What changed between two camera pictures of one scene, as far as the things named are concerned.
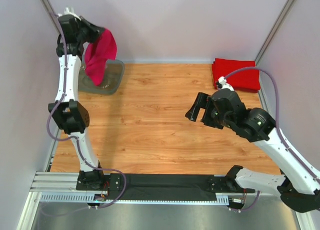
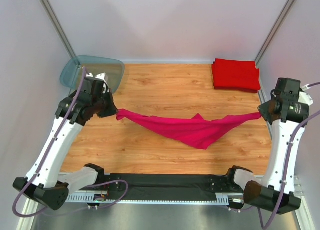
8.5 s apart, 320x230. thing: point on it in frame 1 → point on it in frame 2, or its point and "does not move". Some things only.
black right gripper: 208,112 → 264,110
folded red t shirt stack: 246,81 does not move
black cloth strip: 165,187 does not move
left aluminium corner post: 45,2 does not move
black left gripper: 90,29 → 107,105
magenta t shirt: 97,52 → 201,132
